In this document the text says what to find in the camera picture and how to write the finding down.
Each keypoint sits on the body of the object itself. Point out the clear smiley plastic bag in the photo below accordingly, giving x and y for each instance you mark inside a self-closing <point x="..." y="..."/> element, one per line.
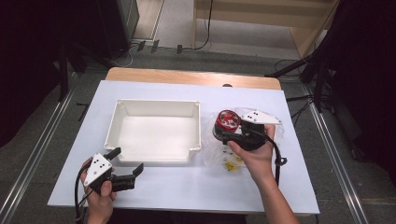
<point x="218" y="155"/>

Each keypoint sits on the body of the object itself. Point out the white plastic bin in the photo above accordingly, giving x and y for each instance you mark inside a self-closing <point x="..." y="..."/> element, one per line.
<point x="155" y="137"/>

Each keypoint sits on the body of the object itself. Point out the black metal stand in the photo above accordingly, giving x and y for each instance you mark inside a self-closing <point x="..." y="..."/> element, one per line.
<point x="319" y="84"/>

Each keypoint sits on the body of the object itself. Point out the person's right hand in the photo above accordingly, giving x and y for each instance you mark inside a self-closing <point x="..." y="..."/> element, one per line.
<point x="260" y="161"/>

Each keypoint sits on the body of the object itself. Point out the red cup with clear lid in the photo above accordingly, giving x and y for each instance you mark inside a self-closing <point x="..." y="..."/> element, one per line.
<point x="228" y="119"/>

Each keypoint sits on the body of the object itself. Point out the person's left hand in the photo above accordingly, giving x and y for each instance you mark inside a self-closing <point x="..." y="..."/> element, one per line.
<point x="99" y="205"/>

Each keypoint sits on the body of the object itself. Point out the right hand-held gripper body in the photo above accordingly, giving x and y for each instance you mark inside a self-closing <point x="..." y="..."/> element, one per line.
<point x="252" y="138"/>

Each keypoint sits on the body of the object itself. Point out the black curtain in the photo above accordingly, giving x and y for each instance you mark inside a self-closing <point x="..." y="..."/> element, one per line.
<point x="367" y="77"/>
<point x="28" y="62"/>

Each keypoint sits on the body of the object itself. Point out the dark cabinet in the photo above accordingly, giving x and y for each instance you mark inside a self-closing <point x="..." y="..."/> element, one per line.
<point x="127" y="18"/>

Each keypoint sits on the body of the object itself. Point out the light wooden shelf unit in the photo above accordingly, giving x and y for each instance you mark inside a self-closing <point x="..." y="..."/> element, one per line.
<point x="258" y="12"/>

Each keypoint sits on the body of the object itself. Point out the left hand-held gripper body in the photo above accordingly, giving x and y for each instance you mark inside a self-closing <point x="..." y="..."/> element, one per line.
<point x="98" y="168"/>

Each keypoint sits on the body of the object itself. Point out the white table mat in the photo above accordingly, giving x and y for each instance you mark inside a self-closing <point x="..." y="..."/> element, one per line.
<point x="186" y="186"/>

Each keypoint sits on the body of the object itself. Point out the aluminium floor rail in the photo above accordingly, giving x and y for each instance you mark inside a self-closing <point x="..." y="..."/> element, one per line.
<point x="336" y="155"/>
<point x="34" y="155"/>

